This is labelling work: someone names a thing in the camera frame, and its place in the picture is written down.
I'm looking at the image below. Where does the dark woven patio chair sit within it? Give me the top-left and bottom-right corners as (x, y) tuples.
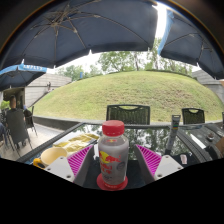
(181, 107), (206, 125)
(105, 104), (152, 126)

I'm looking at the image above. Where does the blue umbrella with white print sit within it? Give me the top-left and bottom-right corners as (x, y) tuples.
(0, 63), (48, 92)

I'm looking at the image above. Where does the grey squeeze tube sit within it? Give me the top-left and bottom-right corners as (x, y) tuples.
(164, 114), (182, 156)

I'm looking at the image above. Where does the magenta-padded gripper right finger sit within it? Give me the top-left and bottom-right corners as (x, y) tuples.
(133, 143), (185, 185)

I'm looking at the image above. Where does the navy umbrella with blue edge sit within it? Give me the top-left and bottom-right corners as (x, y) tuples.
(157, 8), (224, 80)

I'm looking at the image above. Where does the flat round red coaster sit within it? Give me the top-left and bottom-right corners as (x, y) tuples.
(96, 173), (129, 192)

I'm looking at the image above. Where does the clear red-capped drink bottle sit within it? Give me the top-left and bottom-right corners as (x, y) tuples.
(97, 120), (130, 187)

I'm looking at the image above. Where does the cream cup with yellow handle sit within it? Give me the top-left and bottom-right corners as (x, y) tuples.
(32, 146), (69, 170)

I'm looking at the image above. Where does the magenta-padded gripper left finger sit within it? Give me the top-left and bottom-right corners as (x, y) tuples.
(44, 144), (101, 188)

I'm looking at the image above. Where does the large navy patio umbrella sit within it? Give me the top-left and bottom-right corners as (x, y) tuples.
(0, 0), (159, 71)

